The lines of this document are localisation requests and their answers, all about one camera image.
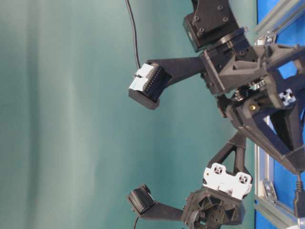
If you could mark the black lower robot arm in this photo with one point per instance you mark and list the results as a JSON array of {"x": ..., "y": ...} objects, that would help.
[{"x": 226, "y": 181}]

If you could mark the white rail block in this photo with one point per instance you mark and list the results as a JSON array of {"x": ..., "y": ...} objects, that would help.
[{"x": 218, "y": 179}]

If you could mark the aluminium extrusion frame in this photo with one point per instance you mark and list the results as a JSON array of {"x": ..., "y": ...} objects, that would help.
[{"x": 266, "y": 202}]

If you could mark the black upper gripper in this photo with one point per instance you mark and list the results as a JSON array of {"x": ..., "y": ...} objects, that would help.
[{"x": 229, "y": 72}]

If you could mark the black gripper finger taped pad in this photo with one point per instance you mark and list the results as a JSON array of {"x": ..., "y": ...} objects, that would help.
[{"x": 155, "y": 75}]

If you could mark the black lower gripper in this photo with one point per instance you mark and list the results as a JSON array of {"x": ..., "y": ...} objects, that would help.
[{"x": 204, "y": 207}]

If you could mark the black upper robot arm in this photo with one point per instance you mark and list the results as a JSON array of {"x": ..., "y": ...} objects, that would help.
[{"x": 261, "y": 89}]

